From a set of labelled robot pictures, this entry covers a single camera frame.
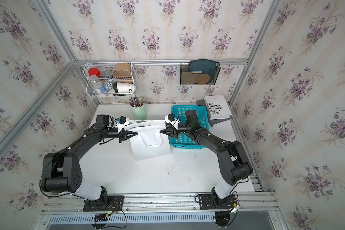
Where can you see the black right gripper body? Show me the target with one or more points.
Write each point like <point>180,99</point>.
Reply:
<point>182,127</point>

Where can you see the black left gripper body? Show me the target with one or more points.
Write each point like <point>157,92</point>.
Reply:
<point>120,136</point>

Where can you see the white insulated delivery bag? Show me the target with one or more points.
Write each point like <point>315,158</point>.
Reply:
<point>149,142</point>

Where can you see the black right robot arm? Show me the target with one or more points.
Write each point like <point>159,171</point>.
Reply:
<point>234,164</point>

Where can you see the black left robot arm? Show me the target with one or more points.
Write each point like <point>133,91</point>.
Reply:
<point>62,175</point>

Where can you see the teal plastic basket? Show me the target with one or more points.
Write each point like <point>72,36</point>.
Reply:
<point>185,139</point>

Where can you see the green pencil cup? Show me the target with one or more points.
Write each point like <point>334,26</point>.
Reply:
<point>138,108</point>

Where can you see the white book black text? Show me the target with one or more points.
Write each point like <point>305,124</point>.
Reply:
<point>217,107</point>

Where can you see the white cylinder canister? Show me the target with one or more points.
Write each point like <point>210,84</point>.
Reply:
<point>124,88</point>

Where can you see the round cork coaster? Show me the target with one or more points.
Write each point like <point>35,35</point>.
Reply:
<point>202,79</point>

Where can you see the clear plastic bottle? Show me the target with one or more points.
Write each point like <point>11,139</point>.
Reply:
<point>97,84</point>

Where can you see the teal plate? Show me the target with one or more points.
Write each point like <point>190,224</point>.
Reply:
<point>205,66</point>

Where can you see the red lidded jar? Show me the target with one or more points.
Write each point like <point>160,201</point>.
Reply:
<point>94,72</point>

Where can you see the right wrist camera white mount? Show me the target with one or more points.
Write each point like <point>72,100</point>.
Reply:
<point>172,120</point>

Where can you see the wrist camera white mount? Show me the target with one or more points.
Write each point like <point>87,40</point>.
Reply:
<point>172,120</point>
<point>122,122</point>

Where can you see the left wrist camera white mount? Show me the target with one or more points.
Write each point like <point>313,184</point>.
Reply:
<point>122,122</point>

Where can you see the black mesh wall holder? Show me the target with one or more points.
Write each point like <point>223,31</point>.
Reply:
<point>188,78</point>

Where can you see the white wire wall basket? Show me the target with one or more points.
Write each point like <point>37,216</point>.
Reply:
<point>108,80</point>

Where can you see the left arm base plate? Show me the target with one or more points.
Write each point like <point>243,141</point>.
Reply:
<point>114,203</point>

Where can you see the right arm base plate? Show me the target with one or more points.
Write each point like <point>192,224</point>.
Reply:
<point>210,201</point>

